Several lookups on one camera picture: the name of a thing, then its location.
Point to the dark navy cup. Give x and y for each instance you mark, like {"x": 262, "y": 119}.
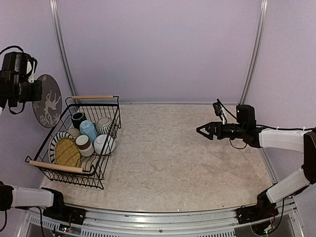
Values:
{"x": 77, "y": 119}

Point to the light blue faceted cup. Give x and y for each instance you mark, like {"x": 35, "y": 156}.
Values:
{"x": 88, "y": 128}

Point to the grey deer pattern plate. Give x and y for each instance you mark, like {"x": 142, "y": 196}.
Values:
{"x": 48, "y": 110}

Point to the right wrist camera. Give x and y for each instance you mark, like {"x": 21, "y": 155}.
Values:
{"x": 245, "y": 114}

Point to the white ceramic bowl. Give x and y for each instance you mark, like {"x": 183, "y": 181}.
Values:
{"x": 104, "y": 144}

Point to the black wire dish rack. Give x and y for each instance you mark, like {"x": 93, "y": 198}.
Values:
{"x": 92, "y": 169}

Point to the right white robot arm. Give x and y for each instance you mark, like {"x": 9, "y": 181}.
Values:
{"x": 298, "y": 140}

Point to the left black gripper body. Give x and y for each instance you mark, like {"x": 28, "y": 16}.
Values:
{"x": 21, "y": 92}

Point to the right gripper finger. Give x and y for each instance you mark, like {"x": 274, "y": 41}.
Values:
{"x": 209, "y": 127}
{"x": 208, "y": 135}

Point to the striped ceramic bowl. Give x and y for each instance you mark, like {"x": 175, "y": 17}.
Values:
{"x": 103, "y": 125}

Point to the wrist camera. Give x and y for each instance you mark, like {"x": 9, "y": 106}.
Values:
{"x": 20, "y": 63}
{"x": 245, "y": 114}

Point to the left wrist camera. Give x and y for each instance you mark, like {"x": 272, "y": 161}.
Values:
{"x": 20, "y": 63}

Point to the front aluminium rail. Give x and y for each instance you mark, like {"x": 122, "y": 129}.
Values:
{"x": 213, "y": 223}

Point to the yellow woven bamboo mat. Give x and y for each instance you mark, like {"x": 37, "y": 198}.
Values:
{"x": 67, "y": 153}

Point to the aluminium frame post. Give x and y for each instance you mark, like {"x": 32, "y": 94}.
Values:
{"x": 61, "y": 46}
{"x": 255, "y": 51}

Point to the left aluminium frame post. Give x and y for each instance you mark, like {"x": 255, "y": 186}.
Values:
{"x": 61, "y": 46}

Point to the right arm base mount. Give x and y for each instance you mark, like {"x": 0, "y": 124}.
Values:
{"x": 248, "y": 214}

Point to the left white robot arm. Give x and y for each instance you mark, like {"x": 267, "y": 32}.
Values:
{"x": 19, "y": 181}

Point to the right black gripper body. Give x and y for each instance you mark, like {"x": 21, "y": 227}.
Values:
{"x": 238, "y": 133}

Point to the black white striped plate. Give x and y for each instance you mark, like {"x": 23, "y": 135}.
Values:
{"x": 53, "y": 143}

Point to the right aluminium frame post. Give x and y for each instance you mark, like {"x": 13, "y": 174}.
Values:
{"x": 255, "y": 51}

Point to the white brown ceramic cup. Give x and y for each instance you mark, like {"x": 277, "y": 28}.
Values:
{"x": 84, "y": 145}

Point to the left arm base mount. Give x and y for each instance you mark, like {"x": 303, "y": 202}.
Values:
{"x": 69, "y": 214}

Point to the beige ceramic cup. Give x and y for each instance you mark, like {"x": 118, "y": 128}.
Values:
{"x": 75, "y": 133}

